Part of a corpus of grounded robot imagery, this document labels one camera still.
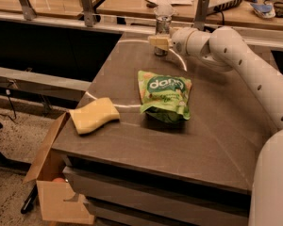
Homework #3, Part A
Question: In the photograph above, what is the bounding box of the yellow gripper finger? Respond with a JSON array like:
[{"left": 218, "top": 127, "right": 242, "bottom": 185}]
[{"left": 148, "top": 35, "right": 172, "bottom": 51}]

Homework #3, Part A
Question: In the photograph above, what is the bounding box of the silver redbull can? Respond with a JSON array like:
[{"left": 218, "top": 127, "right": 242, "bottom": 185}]
[{"left": 154, "top": 15, "right": 172, "bottom": 57}]

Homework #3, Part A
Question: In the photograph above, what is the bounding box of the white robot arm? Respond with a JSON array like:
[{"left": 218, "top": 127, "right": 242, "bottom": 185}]
[{"left": 148, "top": 27, "right": 283, "bottom": 226}]

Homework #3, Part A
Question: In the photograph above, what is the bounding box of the white face mask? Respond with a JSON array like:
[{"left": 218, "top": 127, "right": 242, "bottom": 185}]
[{"left": 154, "top": 4, "right": 175, "bottom": 17}]

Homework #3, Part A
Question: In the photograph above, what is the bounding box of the green snack bag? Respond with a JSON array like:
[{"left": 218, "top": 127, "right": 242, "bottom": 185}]
[{"left": 138, "top": 71, "right": 192, "bottom": 123}]

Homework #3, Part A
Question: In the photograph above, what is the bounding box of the grey power strip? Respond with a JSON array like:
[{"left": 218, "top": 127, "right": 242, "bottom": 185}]
[{"left": 208, "top": 0, "right": 242, "bottom": 15}]

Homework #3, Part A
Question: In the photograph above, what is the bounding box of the yellow sponge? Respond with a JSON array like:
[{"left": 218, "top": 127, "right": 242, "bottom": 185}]
[{"left": 69, "top": 98, "right": 120, "bottom": 135}]

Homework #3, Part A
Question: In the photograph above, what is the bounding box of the blue white object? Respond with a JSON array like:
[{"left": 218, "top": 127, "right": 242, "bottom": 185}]
[{"left": 251, "top": 3, "right": 275, "bottom": 19}]

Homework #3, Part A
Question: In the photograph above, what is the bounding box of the black round container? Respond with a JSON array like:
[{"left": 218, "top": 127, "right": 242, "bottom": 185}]
[{"left": 274, "top": 2, "right": 283, "bottom": 18}]

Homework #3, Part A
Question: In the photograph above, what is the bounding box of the cardboard box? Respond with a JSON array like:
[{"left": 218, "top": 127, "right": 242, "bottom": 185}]
[{"left": 24, "top": 113, "right": 94, "bottom": 226}]

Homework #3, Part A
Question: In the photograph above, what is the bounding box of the orange ball in box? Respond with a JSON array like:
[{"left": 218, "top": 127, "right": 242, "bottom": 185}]
[{"left": 52, "top": 177, "right": 66, "bottom": 183}]

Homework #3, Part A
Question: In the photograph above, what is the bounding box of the metal bracket post right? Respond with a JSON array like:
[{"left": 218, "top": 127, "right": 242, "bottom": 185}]
[{"left": 193, "top": 0, "right": 209, "bottom": 31}]

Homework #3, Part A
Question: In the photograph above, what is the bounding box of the metal bracket post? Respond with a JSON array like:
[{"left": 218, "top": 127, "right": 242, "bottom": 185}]
[
  {"left": 193, "top": 0, "right": 209, "bottom": 31},
  {"left": 19, "top": 0, "right": 37, "bottom": 21},
  {"left": 81, "top": 0, "right": 95, "bottom": 27}
]

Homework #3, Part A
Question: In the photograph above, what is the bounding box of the metal bracket post middle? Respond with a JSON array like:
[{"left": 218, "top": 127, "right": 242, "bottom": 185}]
[{"left": 81, "top": 0, "right": 95, "bottom": 27}]

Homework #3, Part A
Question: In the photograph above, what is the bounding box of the metal bracket post left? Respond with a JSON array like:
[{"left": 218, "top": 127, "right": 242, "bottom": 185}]
[{"left": 19, "top": 0, "right": 37, "bottom": 21}]

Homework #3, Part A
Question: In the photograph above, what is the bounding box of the black cable on floor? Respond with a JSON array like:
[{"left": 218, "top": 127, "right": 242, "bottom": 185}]
[{"left": 0, "top": 89, "right": 20, "bottom": 124}]

